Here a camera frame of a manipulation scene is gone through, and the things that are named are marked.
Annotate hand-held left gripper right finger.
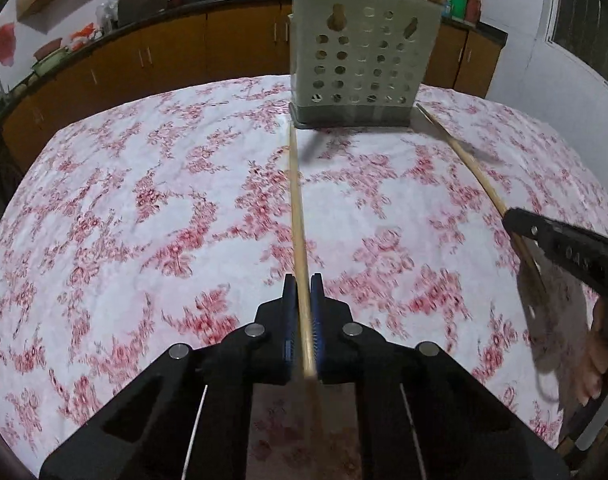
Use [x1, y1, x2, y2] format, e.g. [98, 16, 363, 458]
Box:
[310, 273, 570, 480]

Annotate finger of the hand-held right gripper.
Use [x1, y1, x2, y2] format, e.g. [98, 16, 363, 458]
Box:
[503, 207, 608, 307]

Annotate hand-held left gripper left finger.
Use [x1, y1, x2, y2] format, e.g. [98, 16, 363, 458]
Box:
[39, 274, 297, 480]

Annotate person's right hand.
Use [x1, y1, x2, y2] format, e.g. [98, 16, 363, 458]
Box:
[574, 300, 608, 406]

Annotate red floral tablecloth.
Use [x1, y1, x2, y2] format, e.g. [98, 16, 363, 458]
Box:
[0, 74, 608, 480]

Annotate window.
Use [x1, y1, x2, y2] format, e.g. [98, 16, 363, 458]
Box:
[546, 0, 608, 86]

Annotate wooden kitchen cabinets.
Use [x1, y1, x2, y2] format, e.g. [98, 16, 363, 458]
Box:
[1, 2, 502, 171]

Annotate black kitchen countertop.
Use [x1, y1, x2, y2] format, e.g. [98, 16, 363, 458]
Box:
[0, 0, 509, 121]

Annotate green pot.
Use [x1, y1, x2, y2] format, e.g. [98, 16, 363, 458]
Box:
[33, 50, 69, 76]

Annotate red and white bag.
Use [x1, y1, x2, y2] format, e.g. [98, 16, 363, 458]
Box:
[68, 24, 105, 51]

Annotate dark cutting board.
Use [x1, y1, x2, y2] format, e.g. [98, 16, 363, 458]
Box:
[117, 0, 170, 26]

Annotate glass jar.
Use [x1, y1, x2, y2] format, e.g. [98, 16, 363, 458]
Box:
[96, 0, 120, 31]

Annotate red bowl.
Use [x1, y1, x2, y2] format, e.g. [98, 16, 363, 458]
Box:
[34, 37, 65, 58]

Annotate red plastic bag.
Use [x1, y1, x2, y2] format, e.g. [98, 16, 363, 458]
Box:
[0, 22, 19, 66]

